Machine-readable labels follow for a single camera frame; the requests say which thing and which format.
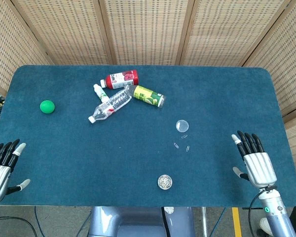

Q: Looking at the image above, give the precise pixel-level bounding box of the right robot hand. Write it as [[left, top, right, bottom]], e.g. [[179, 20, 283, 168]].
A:
[[231, 130, 278, 188]]

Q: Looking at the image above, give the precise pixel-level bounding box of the round container of paperclips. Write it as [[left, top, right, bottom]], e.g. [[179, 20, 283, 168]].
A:
[[157, 174, 174, 191]]

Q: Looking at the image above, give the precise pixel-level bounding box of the yellow floor tape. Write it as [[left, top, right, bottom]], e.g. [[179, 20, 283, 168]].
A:
[[231, 207, 242, 237]]

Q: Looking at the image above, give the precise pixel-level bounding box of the metal table leg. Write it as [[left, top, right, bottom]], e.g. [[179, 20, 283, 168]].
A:
[[201, 207, 208, 237]]

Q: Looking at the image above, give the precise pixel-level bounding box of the green ball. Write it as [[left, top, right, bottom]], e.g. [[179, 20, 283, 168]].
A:
[[39, 99, 56, 115]]

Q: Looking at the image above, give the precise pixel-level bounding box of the clear round lid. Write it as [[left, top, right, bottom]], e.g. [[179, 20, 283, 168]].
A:
[[176, 119, 190, 133]]

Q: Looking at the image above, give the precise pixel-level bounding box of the woven wooden screen panel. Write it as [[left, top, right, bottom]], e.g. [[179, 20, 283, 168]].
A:
[[12, 0, 116, 66], [243, 0, 296, 171], [180, 0, 293, 67], [98, 0, 195, 66], [0, 0, 52, 97]]

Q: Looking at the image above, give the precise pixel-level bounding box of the blue grey robot torso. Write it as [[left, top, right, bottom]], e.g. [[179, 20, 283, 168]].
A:
[[88, 206, 195, 237]]

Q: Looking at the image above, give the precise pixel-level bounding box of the blue felt table mat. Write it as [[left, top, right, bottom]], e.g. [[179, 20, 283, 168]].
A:
[[0, 64, 296, 208]]

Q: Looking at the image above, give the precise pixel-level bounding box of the small white bottle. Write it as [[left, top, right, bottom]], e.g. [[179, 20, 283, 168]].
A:
[[93, 83, 110, 103]]

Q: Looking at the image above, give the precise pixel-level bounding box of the green yellow label bottle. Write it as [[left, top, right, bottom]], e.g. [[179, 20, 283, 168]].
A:
[[128, 85, 167, 109]]

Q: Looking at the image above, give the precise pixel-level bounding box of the clear plastic water bottle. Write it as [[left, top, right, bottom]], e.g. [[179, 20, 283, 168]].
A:
[[88, 85, 133, 123]]

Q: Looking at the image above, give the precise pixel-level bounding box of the red juice bottle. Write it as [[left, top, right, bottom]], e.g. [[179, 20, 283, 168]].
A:
[[100, 69, 140, 90]]

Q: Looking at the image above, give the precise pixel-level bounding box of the black floor cable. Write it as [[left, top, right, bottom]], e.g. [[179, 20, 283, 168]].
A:
[[0, 215, 38, 237]]

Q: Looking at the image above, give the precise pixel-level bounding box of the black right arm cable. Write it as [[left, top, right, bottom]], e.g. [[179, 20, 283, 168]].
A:
[[248, 187, 272, 237]]

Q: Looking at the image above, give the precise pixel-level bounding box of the blue floor cable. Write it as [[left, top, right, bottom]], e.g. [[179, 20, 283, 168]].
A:
[[209, 207, 226, 237], [34, 206, 44, 237]]

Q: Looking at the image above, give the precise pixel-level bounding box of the black torso cable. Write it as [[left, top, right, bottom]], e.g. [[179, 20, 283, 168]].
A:
[[161, 207, 169, 237]]

